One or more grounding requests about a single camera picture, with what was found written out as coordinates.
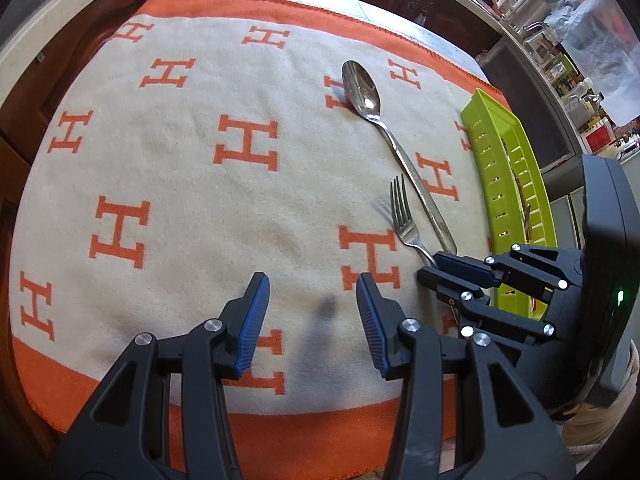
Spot white kitchen countertop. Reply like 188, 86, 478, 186
0, 0, 586, 151

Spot clear plastic sheet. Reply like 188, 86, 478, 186
545, 0, 640, 126

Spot metal fork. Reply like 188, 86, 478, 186
389, 174, 438, 267

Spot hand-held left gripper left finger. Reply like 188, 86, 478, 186
50, 272, 271, 480

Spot grey glass-door cabinet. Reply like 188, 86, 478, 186
477, 35, 573, 171

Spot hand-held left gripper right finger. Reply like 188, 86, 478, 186
356, 272, 576, 480

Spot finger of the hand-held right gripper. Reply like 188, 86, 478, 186
432, 244, 583, 293
417, 266, 557, 356

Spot person's right forearm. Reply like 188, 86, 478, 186
562, 342, 640, 458

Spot glass pitcher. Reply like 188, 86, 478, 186
522, 20, 561, 56

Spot green plastic utensil tray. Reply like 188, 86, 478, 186
460, 87, 560, 317

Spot plain metal spoon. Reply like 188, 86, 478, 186
341, 60, 459, 257

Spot row of condiment containers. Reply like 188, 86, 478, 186
545, 50, 640, 161

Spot orange beige printed blanket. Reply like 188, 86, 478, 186
7, 0, 516, 471

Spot pale blue table cover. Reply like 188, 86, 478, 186
177, 0, 483, 73

